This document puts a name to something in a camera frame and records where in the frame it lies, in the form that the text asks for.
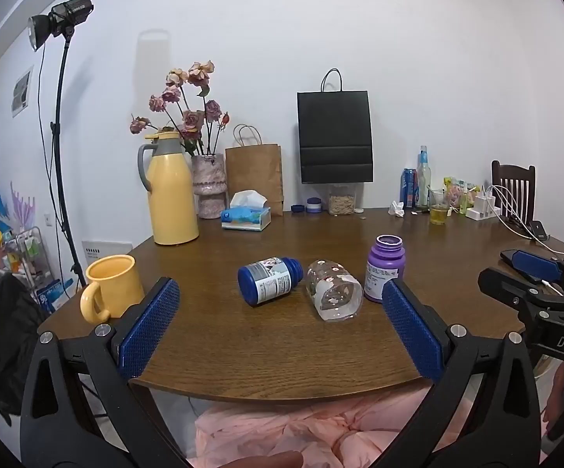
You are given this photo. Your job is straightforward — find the clear plastic santa cup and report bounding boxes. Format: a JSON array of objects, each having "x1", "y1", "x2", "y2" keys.
[{"x1": 305, "y1": 260, "x2": 363, "y2": 322}]

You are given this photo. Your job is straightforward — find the person's right hand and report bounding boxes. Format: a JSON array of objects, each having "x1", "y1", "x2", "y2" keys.
[{"x1": 542, "y1": 362, "x2": 564, "y2": 427}]

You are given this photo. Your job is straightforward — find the black smartphone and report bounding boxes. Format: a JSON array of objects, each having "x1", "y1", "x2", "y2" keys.
[{"x1": 528, "y1": 220, "x2": 548, "y2": 242}]

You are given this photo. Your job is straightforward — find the white power strip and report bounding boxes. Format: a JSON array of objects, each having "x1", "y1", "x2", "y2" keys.
[{"x1": 466, "y1": 192, "x2": 500, "y2": 222}]

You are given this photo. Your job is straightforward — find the dark wooden chair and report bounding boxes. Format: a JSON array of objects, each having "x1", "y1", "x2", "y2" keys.
[{"x1": 491, "y1": 160, "x2": 537, "y2": 225}]

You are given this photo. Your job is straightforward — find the pink cloth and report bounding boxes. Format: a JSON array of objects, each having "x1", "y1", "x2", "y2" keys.
[{"x1": 186, "y1": 382, "x2": 458, "y2": 468}]

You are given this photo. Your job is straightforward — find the purple supplement bottle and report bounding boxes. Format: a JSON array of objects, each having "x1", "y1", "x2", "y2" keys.
[{"x1": 363, "y1": 234, "x2": 407, "y2": 303}]

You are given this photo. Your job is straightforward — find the glass of yellow liquid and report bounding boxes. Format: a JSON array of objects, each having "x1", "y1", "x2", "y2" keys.
[{"x1": 429, "y1": 189, "x2": 450, "y2": 226}]

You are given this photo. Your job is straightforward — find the clear glass bottle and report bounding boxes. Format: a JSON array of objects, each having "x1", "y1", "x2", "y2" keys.
[{"x1": 416, "y1": 146, "x2": 431, "y2": 210}]

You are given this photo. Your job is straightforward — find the blue drink can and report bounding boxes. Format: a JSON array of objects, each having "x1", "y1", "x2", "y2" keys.
[{"x1": 399, "y1": 168, "x2": 417, "y2": 209}]

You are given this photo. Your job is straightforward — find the yellow ceramic mug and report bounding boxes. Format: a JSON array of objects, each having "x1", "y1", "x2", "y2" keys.
[{"x1": 80, "y1": 255, "x2": 144, "y2": 325}]

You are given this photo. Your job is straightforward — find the glass jar of grains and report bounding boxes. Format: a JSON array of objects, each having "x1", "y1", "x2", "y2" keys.
[{"x1": 327, "y1": 183, "x2": 357, "y2": 216}]

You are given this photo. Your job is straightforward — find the small blue white jar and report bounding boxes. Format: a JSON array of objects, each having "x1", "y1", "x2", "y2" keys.
[{"x1": 305, "y1": 197, "x2": 322, "y2": 213}]

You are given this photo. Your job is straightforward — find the blue capped supplement bottle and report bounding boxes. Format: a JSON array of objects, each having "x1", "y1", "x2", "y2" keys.
[{"x1": 237, "y1": 257, "x2": 304, "y2": 307}]

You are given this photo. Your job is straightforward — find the black paper bag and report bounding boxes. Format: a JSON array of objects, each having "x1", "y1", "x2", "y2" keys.
[{"x1": 297, "y1": 68, "x2": 374, "y2": 184}]

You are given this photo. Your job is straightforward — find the blue tissue box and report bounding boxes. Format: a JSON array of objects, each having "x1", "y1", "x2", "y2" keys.
[{"x1": 221, "y1": 190, "x2": 271, "y2": 232}]

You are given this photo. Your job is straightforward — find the brown paper bag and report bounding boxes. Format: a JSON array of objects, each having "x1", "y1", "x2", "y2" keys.
[{"x1": 225, "y1": 124, "x2": 284, "y2": 216}]

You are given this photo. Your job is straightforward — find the yellow thermos jug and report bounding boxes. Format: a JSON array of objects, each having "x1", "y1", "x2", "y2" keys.
[{"x1": 137, "y1": 131, "x2": 199, "y2": 246}]

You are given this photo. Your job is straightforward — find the pink speckled vase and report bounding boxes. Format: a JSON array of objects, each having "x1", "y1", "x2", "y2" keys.
[{"x1": 192, "y1": 154, "x2": 228, "y2": 220}]

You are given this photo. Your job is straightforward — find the dried pink flowers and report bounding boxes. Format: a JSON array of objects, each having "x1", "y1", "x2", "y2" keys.
[{"x1": 129, "y1": 60, "x2": 230, "y2": 156}]

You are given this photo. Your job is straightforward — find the studio light on stand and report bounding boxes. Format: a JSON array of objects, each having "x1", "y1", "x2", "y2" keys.
[{"x1": 27, "y1": 0, "x2": 95, "y2": 285}]

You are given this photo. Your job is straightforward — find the white charging cables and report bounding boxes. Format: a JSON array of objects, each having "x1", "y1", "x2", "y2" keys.
[{"x1": 480, "y1": 183, "x2": 564, "y2": 264}]

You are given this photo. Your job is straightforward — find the wire rack with colourful items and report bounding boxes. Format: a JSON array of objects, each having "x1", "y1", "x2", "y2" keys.
[{"x1": 0, "y1": 185, "x2": 72, "y2": 314}]

